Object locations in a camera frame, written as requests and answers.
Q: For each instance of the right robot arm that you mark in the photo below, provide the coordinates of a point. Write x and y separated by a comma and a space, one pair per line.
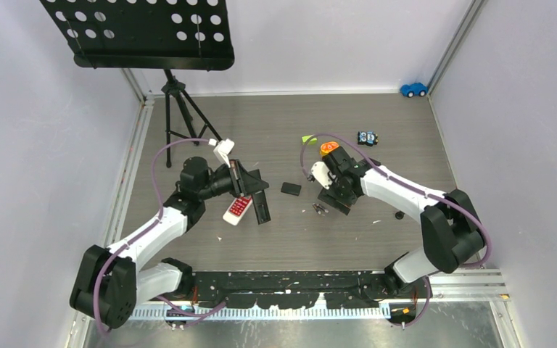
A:
451, 231

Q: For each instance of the blue toy car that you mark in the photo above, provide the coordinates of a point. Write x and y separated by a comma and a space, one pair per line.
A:
414, 89

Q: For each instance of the dark battery left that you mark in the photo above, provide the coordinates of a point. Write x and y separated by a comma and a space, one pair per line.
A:
317, 209

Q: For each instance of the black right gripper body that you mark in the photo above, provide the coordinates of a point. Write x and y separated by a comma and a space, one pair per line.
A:
338, 192

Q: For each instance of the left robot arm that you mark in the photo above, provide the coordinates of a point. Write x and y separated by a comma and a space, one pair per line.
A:
112, 280

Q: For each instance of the black tripod music stand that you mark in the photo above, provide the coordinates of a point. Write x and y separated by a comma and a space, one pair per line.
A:
159, 35

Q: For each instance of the lime green block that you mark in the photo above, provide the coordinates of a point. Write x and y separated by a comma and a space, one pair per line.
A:
309, 139

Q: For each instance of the black battery cover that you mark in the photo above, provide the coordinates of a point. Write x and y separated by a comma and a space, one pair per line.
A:
291, 188

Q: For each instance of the orange yellow toy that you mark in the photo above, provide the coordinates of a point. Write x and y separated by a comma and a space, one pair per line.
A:
328, 147

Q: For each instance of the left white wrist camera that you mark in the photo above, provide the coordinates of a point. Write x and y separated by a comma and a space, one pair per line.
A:
222, 149

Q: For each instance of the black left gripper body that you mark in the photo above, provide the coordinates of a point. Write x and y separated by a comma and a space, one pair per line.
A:
234, 178

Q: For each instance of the black remote control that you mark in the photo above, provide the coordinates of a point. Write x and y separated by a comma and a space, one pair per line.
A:
261, 208

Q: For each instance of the red and white remote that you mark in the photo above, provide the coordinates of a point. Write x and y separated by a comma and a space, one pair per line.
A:
236, 211

